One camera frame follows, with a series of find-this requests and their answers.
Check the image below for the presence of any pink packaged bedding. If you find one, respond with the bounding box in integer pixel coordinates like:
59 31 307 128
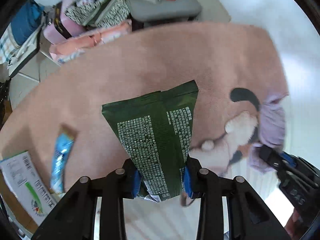
49 20 132 64

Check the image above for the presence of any black white patterned bag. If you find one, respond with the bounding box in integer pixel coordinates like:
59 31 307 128
65 0 130 28

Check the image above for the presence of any long blue wipes pack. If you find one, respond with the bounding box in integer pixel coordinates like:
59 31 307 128
50 124 77 196

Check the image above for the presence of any pink fuzzy rug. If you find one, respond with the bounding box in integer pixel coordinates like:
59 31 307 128
1 22 289 189

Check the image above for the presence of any dark green wipes pack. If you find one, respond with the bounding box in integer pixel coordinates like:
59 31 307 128
101 80 199 203

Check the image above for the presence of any lilac towel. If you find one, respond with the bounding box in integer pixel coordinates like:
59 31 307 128
248 94 286 174

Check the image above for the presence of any brown cardboard box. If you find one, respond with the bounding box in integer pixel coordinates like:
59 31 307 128
1 151 57 226

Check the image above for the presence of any pink suitcase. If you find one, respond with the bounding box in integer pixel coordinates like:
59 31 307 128
43 0 86 44

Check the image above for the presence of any cat shaped mat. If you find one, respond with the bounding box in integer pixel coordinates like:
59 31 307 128
189 87 262 176

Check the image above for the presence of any grey cushioned chair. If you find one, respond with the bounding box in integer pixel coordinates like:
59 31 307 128
126 0 202 23

